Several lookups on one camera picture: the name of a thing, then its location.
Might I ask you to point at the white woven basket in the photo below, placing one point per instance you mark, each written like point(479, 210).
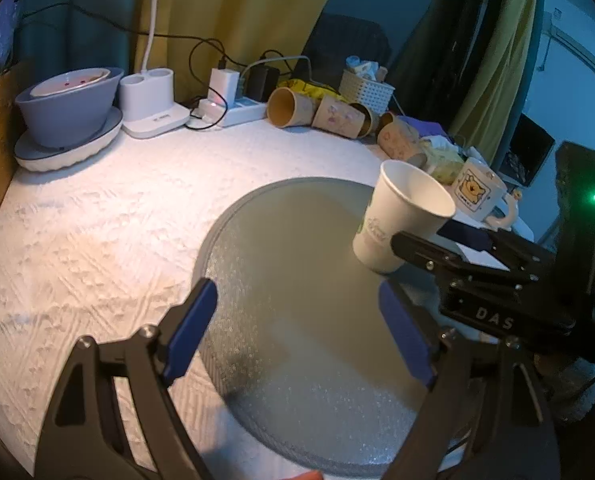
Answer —
point(365, 91)

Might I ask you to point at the yellow curtain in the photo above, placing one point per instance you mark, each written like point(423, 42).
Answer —
point(247, 5)

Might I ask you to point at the white paper cup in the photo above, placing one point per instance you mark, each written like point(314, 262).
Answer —
point(402, 205)

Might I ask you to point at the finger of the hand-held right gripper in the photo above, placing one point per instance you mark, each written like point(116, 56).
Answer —
point(522, 257)
point(437, 257)

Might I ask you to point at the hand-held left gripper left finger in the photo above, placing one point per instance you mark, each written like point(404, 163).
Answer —
point(192, 330)

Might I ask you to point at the round grey mat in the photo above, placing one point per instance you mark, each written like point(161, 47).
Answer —
point(297, 280)

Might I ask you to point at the yellow hanging cloth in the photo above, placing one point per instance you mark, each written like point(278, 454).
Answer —
point(502, 50)

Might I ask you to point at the pink plate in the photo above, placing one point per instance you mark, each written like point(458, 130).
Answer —
point(70, 82)

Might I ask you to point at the laptop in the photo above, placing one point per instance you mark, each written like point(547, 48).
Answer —
point(530, 147)

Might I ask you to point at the yellow packet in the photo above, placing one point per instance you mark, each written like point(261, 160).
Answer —
point(315, 91)

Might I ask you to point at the white power strip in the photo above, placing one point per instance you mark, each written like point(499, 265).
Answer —
point(242, 112)

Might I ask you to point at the yellow tissue pack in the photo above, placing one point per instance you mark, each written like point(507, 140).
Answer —
point(442, 162)

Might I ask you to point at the white scalloped plate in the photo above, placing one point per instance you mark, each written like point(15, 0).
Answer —
point(52, 157)

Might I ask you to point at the dark hanging cloth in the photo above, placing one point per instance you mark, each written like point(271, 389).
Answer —
point(447, 35)

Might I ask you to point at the white bear mug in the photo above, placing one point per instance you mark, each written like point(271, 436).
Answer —
point(477, 190)

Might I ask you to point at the grey bowl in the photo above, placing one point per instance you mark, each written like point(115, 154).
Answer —
point(67, 115)

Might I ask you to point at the purple cloth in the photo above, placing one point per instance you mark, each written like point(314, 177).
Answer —
point(427, 127)

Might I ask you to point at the dark chair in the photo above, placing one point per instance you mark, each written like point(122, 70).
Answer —
point(347, 40)

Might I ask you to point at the plain brown paper cup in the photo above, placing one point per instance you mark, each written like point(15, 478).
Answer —
point(290, 107)

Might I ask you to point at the printed brown paper cup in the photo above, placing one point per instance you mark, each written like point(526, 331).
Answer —
point(397, 137)
point(337, 117)

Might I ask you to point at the black power adapter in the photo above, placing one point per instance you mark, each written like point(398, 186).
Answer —
point(262, 84)

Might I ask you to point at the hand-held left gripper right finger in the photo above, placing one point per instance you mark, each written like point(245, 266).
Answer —
point(407, 332)

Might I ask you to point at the white charger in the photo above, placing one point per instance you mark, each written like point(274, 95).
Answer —
point(224, 85)

